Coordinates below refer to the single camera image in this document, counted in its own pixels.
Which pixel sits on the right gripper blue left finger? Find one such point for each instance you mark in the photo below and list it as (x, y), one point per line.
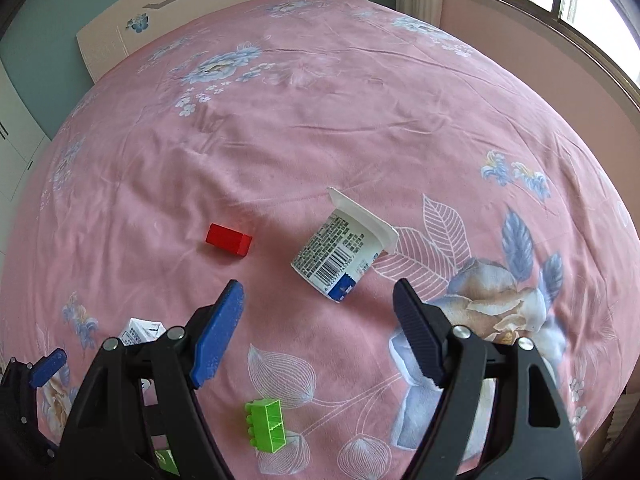
(211, 330)

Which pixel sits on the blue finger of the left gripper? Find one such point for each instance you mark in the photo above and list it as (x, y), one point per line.
(46, 367)

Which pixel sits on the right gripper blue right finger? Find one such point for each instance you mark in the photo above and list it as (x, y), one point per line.
(426, 329)

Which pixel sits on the small white carton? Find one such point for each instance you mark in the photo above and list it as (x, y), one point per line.
(138, 331)

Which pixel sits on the green toy brick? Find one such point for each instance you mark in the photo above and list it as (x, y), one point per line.
(265, 425)

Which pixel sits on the red toy block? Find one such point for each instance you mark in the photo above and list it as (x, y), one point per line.
(229, 240)

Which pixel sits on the white yogurt cup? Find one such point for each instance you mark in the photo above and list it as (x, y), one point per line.
(344, 248)

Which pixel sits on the green wooden block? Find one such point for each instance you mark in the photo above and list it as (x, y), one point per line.
(166, 461)

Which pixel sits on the pink floral bed sheet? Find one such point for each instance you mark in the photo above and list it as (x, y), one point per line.
(245, 118)

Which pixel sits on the white wardrobe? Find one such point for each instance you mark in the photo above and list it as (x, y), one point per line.
(22, 143)

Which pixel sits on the cream wooden headboard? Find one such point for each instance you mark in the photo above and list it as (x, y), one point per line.
(190, 5)

